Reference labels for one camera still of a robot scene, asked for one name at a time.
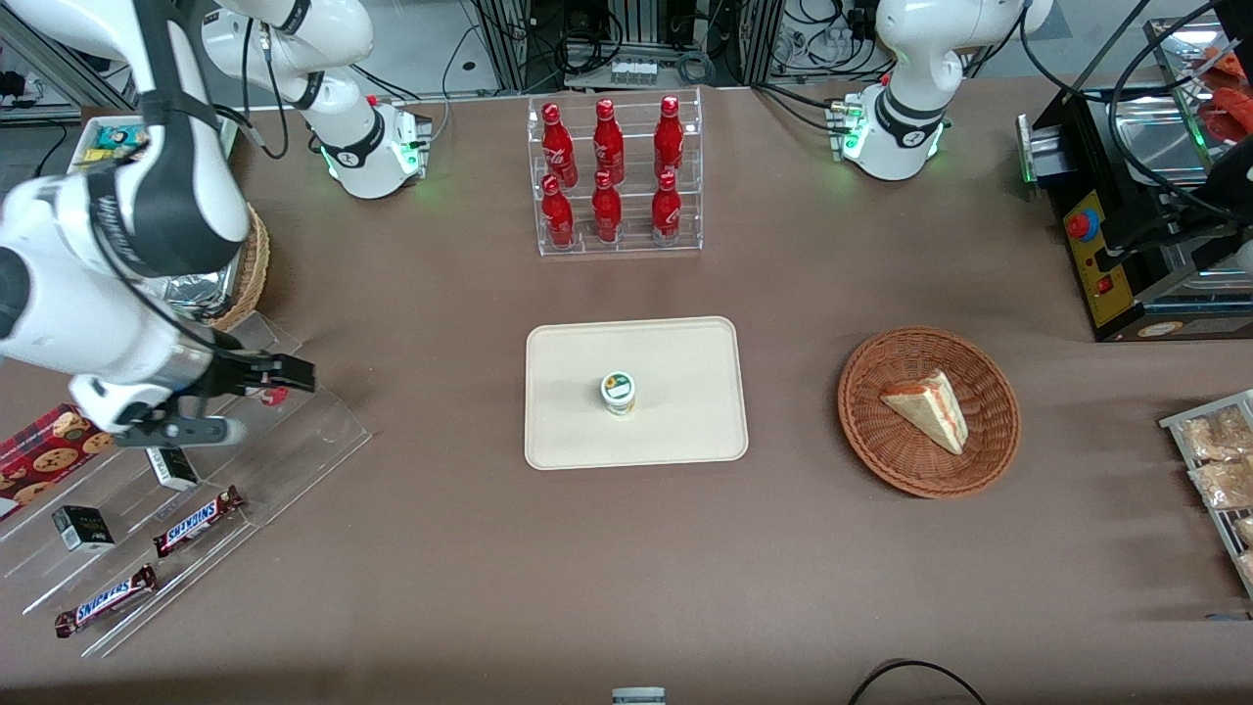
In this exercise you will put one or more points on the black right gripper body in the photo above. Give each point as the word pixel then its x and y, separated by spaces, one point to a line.
pixel 232 371

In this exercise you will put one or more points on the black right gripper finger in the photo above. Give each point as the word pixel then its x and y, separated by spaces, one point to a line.
pixel 284 375

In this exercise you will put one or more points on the green gum container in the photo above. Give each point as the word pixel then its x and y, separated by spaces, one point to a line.
pixel 619 394

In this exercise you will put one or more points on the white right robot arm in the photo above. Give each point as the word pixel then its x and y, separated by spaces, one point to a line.
pixel 59 294

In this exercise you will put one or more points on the red gum container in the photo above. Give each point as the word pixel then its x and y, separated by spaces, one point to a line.
pixel 274 396

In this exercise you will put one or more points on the cream plastic tray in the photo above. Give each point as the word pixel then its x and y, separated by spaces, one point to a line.
pixel 685 431

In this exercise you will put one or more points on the tray of packaged snacks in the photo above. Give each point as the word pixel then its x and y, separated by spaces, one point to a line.
pixel 1175 426

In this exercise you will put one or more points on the clear acrylic stepped shelf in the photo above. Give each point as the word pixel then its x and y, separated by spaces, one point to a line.
pixel 294 441

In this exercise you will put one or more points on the stacked aluminium foil pans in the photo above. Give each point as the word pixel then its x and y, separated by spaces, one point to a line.
pixel 201 292

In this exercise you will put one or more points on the small black box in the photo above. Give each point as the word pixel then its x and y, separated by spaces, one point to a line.
pixel 176 470
pixel 83 529

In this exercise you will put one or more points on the wicker basket with foil pans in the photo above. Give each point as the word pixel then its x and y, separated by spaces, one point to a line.
pixel 255 264

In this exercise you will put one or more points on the Snickers chocolate bar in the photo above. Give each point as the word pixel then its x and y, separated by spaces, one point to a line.
pixel 106 601
pixel 199 521

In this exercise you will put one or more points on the red cookie box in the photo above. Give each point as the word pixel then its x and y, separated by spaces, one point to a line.
pixel 44 455

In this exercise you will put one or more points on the yellow snack packet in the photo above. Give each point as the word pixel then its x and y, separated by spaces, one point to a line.
pixel 98 155

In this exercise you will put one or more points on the teal snack packet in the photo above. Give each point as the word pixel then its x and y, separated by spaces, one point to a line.
pixel 119 137

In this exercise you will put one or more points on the white snack bin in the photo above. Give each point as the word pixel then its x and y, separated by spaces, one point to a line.
pixel 88 132

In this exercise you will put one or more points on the red cola bottle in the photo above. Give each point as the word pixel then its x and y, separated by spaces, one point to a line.
pixel 558 217
pixel 557 142
pixel 608 142
pixel 667 211
pixel 669 137
pixel 607 213

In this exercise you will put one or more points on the clear acrylic bottle rack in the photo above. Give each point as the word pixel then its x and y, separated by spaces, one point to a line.
pixel 617 245

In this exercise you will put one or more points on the white power strip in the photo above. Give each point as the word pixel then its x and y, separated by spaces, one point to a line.
pixel 633 72

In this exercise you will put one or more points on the small grey device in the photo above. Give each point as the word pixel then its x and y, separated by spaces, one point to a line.
pixel 638 696

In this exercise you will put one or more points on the round brown wicker basket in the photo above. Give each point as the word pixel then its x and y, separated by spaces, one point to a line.
pixel 881 441

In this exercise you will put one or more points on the triangular sandwich wedge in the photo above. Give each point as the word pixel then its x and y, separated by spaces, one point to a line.
pixel 930 409

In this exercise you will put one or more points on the black machine yellow panel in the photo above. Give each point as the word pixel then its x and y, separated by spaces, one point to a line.
pixel 1126 245

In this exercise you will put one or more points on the clear bag of snacks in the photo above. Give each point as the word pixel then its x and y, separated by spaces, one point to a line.
pixel 1224 485
pixel 1219 436

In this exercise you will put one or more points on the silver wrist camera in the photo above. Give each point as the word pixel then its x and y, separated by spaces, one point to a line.
pixel 186 432

